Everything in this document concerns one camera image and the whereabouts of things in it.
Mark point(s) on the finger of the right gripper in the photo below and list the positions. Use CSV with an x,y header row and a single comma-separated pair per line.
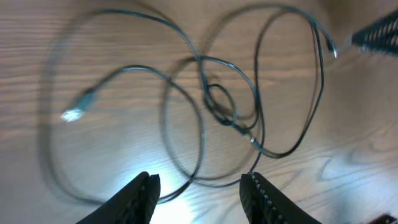
x,y
379,37

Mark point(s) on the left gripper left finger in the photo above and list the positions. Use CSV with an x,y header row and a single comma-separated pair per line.
x,y
135,203

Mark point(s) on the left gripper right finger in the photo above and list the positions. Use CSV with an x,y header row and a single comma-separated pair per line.
x,y
263,203

